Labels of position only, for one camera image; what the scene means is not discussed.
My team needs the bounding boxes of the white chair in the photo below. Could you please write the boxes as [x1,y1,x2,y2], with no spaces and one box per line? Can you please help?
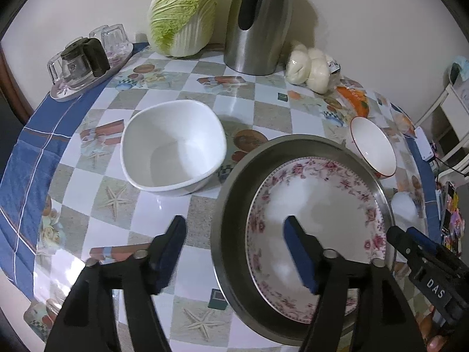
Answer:
[416,81,469,143]

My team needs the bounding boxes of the bag of white steamed buns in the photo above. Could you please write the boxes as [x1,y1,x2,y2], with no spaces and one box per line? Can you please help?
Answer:
[286,43,341,94]

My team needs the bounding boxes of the clear oval glass tray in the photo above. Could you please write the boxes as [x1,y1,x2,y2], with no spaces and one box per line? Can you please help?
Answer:
[49,41,134,103]

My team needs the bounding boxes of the black charger cable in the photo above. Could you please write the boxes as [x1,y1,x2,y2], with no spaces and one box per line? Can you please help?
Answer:
[434,156,469,177]

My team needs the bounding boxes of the brown wooden chair back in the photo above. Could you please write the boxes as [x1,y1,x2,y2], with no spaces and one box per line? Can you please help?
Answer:
[0,44,32,125]

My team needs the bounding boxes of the napa cabbage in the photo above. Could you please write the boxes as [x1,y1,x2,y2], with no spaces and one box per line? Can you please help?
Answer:
[147,0,219,58]

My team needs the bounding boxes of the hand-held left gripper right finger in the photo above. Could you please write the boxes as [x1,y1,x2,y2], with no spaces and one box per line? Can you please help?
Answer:
[283,215,427,352]

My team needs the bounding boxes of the plain white square bowl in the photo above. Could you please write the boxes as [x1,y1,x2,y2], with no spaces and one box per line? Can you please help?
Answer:
[120,100,227,196]

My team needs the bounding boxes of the white power strip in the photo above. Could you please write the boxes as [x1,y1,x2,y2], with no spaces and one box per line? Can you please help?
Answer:
[415,126,435,162]

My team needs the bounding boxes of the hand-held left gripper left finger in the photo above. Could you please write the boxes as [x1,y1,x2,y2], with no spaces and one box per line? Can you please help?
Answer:
[44,215,187,352]

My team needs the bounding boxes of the person's right hand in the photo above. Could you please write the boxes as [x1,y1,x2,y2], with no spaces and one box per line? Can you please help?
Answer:
[426,334,452,352]

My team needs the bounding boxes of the pale blue round bowl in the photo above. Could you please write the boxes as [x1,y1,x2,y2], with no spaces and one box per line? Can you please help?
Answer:
[390,192,422,230]

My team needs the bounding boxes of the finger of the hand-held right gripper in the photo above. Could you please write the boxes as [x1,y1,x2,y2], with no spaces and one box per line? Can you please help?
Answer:
[386,226,436,265]
[405,226,454,258]

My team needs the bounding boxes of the orange snack packet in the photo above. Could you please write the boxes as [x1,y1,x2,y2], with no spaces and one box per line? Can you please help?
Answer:
[335,85,370,118]

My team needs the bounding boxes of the round pink floral plate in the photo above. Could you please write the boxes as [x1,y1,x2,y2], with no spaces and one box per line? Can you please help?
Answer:
[245,157,388,324]

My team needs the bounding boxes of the round stainless steel plate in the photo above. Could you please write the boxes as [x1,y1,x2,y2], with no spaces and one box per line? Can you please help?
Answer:
[210,134,396,346]

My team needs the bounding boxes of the strawberry print bowl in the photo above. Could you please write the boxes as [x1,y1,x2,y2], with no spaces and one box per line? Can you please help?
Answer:
[350,116,397,180]

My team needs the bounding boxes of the stainless steel thermos jug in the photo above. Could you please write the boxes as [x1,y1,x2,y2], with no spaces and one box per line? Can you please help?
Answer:
[223,0,294,77]

